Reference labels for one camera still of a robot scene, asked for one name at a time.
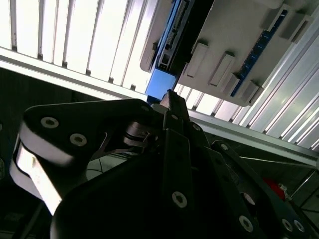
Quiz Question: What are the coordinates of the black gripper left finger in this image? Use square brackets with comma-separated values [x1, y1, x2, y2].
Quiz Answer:
[9, 90, 193, 215]

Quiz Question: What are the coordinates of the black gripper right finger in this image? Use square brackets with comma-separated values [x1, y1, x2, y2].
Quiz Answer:
[172, 93, 319, 239]

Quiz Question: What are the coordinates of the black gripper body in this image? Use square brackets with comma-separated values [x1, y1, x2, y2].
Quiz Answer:
[49, 154, 250, 239]

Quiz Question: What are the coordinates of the hard disk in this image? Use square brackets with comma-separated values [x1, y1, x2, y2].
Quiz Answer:
[144, 0, 215, 103]

